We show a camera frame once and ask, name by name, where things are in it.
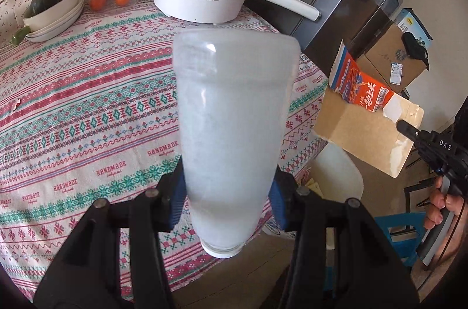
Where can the blue printed box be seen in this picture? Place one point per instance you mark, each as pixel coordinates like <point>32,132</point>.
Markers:
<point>408,21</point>

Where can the frosted plastic cup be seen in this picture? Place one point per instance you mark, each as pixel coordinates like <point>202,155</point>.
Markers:
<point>233,95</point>

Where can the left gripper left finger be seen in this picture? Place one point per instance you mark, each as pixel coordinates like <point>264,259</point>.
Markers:
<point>155,211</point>

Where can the blue plastic stool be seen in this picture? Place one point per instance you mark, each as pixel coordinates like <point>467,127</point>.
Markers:
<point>405,232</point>

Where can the orange white snack box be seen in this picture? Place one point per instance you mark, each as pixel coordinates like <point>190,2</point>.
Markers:
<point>356,87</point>

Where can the black object on box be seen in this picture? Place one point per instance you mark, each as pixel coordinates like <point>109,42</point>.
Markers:
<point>414,49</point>

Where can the brown cardboard piece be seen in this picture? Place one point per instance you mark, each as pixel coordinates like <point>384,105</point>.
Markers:
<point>371,137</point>

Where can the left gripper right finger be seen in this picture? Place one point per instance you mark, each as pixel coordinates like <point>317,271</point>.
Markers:
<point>300,210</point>

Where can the yellow bread snack bag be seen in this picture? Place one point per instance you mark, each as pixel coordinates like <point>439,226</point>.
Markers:
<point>314,186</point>

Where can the upper cardboard box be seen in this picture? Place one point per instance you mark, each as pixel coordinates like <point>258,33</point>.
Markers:
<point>388,55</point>

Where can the patterned woven tablecloth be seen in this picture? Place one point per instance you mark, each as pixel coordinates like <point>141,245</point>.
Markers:
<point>90,113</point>

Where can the white plastic trash bin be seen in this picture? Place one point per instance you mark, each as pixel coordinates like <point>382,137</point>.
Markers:
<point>334,171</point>

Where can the white stacked bowls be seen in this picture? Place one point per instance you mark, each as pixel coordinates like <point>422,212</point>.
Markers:
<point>52,18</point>

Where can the right hand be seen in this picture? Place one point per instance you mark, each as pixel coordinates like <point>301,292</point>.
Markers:
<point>438,201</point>

